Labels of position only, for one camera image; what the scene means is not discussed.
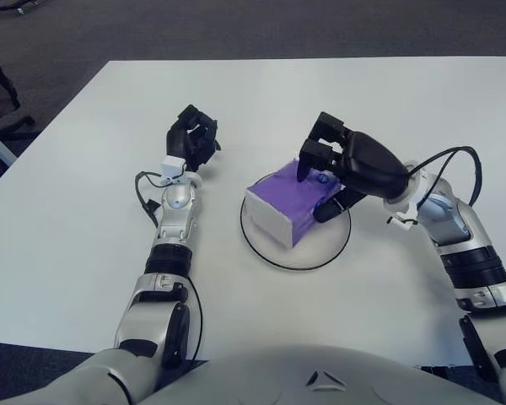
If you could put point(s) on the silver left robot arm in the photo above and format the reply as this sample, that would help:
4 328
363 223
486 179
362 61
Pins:
168 236

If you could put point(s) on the grey robot torso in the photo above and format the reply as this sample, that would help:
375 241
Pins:
312 375

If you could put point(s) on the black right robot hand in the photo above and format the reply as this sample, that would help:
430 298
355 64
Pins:
367 164

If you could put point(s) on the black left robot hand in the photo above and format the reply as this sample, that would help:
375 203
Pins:
185 141

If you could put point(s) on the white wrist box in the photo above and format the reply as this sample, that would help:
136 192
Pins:
172 166
405 221

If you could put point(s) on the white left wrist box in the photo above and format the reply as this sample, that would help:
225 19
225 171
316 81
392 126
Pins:
172 166

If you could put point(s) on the black table base frame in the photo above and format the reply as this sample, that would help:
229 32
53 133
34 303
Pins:
443 370

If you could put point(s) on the white plate with black rim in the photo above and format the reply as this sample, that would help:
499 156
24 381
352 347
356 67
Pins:
320 249

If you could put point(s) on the purple tissue paper pack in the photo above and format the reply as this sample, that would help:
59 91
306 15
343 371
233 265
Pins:
286 202

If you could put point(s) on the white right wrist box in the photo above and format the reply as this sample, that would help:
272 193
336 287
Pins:
405 221

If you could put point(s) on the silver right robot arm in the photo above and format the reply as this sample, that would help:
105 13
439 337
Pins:
468 244

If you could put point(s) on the black chair base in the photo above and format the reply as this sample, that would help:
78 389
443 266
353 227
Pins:
19 6

